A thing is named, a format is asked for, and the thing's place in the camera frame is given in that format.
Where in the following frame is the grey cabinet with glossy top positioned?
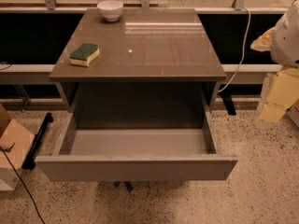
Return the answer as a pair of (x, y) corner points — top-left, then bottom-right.
(49, 7), (227, 131)

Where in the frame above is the black bar on floor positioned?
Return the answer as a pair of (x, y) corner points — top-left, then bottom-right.
(21, 112), (53, 170)

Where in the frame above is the cardboard box at left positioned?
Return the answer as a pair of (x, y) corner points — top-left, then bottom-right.
(0, 105), (35, 191)

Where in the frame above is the white cable on wall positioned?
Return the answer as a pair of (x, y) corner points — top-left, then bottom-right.
(218, 7), (252, 94)

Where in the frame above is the green and yellow sponge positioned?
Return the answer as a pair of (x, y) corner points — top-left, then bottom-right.
(69, 43), (100, 67)

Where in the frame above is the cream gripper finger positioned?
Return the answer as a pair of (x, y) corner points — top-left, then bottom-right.
(255, 68), (299, 129)
(250, 27), (275, 52)

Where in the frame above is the open grey top drawer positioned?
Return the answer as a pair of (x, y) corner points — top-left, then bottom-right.
(36, 91), (237, 182)

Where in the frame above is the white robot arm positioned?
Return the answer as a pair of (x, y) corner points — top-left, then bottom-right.
(250, 0), (299, 129)

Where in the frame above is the white ceramic bowl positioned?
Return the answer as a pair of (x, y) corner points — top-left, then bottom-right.
(97, 0), (123, 21)

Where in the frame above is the black cable on floor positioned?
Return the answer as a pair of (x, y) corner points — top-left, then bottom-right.
(0, 146), (47, 224)

